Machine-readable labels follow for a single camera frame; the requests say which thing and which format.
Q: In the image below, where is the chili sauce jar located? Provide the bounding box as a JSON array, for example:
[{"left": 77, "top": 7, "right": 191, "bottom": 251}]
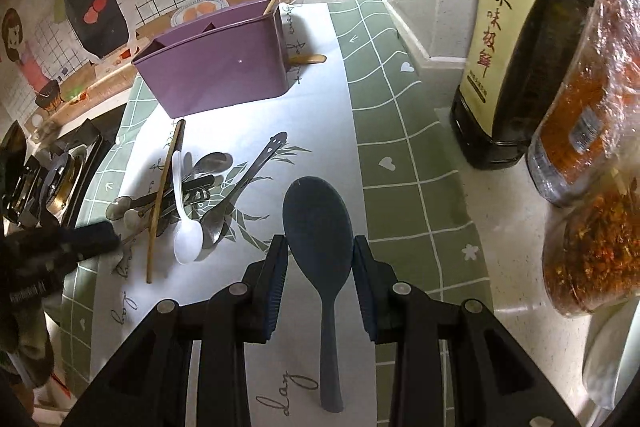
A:
[{"left": 542, "top": 177, "right": 640, "bottom": 318}]

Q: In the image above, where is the metal spoon with dark handle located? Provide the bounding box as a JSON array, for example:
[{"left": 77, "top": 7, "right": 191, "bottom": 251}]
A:
[{"left": 150, "top": 174, "right": 216, "bottom": 218}]

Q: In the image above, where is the gas stove burner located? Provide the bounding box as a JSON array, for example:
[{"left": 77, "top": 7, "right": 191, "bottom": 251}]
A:
[{"left": 0, "top": 119, "right": 128, "bottom": 238}]

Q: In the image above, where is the dark ladle head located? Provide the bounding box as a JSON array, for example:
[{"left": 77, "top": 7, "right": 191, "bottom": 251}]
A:
[{"left": 182, "top": 152, "right": 234, "bottom": 188}]

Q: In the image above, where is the white printed table mat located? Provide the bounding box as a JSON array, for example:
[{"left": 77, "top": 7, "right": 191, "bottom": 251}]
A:
[{"left": 92, "top": 2, "right": 381, "bottom": 427}]

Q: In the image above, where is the person's left hand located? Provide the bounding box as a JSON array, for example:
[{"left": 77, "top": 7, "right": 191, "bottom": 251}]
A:
[{"left": 0, "top": 304, "right": 61, "bottom": 383}]

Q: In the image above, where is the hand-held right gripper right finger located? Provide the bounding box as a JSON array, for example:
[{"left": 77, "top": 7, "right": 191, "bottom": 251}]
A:
[{"left": 352, "top": 235, "right": 583, "bottom": 427}]

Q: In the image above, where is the metal spoon with ornate handle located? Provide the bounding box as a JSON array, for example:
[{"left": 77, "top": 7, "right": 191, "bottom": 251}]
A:
[{"left": 200, "top": 132, "right": 289, "bottom": 253}]

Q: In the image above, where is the purple utensil holder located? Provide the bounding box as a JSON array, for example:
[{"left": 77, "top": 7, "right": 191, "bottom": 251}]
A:
[{"left": 131, "top": 0, "right": 296, "bottom": 118}]

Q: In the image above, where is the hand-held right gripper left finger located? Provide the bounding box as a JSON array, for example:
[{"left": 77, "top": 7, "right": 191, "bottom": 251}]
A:
[{"left": 60, "top": 234, "right": 290, "bottom": 427}]

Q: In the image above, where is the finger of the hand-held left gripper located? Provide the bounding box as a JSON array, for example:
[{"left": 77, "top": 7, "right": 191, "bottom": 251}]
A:
[{"left": 62, "top": 221, "right": 121, "bottom": 260}]

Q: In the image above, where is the white plastic spoon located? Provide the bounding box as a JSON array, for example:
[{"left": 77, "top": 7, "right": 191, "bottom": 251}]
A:
[{"left": 172, "top": 150, "right": 204, "bottom": 265}]

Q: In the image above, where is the white bowl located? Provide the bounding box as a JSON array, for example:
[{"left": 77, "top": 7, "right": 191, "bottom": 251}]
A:
[{"left": 582, "top": 302, "right": 640, "bottom": 413}]

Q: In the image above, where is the green grid table mat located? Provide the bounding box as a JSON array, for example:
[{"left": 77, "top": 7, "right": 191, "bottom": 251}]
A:
[{"left": 50, "top": 0, "right": 496, "bottom": 427}]

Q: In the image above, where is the small metal spoon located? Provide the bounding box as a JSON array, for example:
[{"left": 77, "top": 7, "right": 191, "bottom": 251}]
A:
[{"left": 123, "top": 202, "right": 166, "bottom": 230}]

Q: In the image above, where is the plastic-wrapped chili sauce bottle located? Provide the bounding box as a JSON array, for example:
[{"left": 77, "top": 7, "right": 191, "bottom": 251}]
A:
[{"left": 527, "top": 0, "right": 640, "bottom": 208}]

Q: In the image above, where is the cartoon kitchen wall sticker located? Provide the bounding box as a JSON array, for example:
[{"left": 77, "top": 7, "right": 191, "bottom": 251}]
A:
[{"left": 0, "top": 0, "right": 301, "bottom": 132}]

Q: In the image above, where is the dark soy sauce bottle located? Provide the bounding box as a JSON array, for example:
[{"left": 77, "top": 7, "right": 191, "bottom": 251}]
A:
[{"left": 450, "top": 0, "right": 599, "bottom": 170}]

